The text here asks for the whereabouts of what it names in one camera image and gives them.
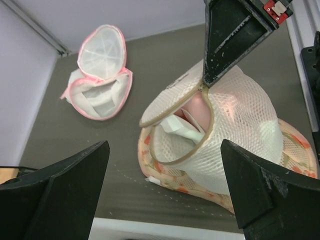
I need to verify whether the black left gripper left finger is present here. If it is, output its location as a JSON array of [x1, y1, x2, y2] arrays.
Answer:
[[0, 141, 110, 240]]

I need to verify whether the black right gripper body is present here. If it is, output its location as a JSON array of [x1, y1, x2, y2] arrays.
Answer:
[[239, 0, 293, 25]]

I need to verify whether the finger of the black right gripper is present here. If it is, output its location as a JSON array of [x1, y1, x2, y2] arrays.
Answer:
[[202, 0, 279, 88]]

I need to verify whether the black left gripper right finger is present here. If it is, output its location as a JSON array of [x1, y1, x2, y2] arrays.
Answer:
[[220, 139, 320, 240]]

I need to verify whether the white mesh laundry bag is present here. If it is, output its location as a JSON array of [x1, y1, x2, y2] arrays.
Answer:
[[139, 61, 283, 195]]

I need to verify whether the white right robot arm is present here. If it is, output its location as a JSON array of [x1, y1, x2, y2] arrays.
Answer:
[[203, 0, 320, 133]]

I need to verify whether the white plastic laundry basket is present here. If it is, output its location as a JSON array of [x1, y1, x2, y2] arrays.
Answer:
[[89, 217, 245, 240]]

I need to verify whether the tulip print mesh bra bag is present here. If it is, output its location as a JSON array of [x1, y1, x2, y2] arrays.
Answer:
[[137, 119, 318, 213]]

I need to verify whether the pink bra inside bag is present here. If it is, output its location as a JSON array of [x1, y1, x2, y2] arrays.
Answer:
[[174, 91, 211, 131]]

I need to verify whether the pink trimmed mesh laundry bag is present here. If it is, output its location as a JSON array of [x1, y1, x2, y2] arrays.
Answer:
[[60, 24, 133, 121]]

